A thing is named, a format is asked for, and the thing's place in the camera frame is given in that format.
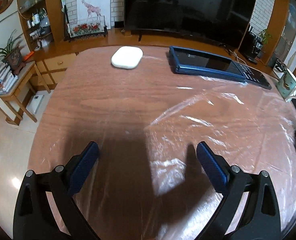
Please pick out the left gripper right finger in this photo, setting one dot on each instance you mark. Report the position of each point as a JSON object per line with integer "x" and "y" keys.
{"x": 260, "y": 218}

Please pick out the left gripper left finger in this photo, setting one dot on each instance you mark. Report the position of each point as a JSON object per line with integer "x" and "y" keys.
{"x": 33, "y": 217}

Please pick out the teal printed mug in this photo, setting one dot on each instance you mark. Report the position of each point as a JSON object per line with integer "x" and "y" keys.
{"x": 287, "y": 86}

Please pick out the black remote keyboard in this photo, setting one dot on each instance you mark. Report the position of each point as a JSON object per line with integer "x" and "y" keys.
{"x": 253, "y": 76}

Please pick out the small green plant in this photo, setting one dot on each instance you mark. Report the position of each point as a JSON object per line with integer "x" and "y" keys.
{"x": 264, "y": 37}

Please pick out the wooden side table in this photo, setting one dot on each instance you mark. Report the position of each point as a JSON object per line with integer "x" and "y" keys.
{"x": 19, "y": 95}

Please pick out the stack of books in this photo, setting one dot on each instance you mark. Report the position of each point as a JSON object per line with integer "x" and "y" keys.
{"x": 7, "y": 78}

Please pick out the black television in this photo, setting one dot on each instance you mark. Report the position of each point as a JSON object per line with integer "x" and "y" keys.
{"x": 219, "y": 21}

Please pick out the potted green plant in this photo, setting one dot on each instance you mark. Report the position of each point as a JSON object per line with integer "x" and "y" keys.
{"x": 11, "y": 54}

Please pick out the white oval mouse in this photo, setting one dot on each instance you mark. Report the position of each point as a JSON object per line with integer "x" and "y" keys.
{"x": 127, "y": 57}

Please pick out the giraffe picture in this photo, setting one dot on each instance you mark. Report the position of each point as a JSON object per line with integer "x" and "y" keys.
{"x": 94, "y": 8}

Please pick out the red flower picture frame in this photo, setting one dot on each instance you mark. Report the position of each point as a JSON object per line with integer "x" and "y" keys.
{"x": 89, "y": 27}

